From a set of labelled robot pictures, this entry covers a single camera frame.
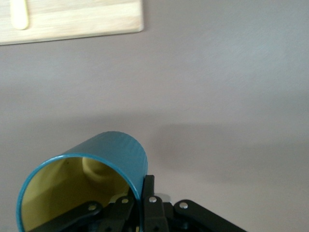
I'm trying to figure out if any yellow plastic fork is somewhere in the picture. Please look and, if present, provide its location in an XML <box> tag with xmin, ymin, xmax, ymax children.
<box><xmin>11</xmin><ymin>0</ymin><xmax>30</xmax><ymax>30</ymax></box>

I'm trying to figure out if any teal cup yellow inside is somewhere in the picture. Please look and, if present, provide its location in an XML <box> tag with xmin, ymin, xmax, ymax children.
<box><xmin>16</xmin><ymin>131</ymin><xmax>148</xmax><ymax>232</ymax></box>

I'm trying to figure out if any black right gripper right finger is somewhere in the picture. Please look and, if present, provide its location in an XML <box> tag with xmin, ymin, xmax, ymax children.
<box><xmin>141</xmin><ymin>175</ymin><xmax>248</xmax><ymax>232</ymax></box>

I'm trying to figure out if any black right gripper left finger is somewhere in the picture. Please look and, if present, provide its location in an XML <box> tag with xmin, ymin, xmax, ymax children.
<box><xmin>30</xmin><ymin>194</ymin><xmax>135</xmax><ymax>232</ymax></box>

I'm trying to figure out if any wooden cutting board metal handle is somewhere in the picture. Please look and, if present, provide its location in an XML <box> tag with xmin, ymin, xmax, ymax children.
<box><xmin>0</xmin><ymin>0</ymin><xmax>144</xmax><ymax>46</ymax></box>

